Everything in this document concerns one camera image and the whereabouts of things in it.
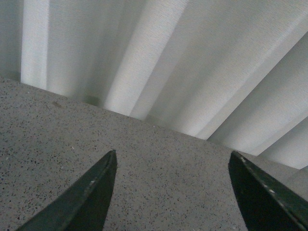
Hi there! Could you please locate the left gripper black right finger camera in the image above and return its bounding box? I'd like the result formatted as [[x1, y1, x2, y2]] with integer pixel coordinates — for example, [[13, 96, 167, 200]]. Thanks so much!
[[228, 151, 308, 231]]

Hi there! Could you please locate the white curtain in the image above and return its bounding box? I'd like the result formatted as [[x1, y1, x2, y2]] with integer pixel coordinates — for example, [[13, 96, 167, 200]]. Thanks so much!
[[0, 0, 308, 169]]

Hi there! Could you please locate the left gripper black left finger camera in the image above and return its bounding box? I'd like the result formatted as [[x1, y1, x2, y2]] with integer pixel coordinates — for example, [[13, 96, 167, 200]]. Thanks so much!
[[18, 150, 117, 231]]

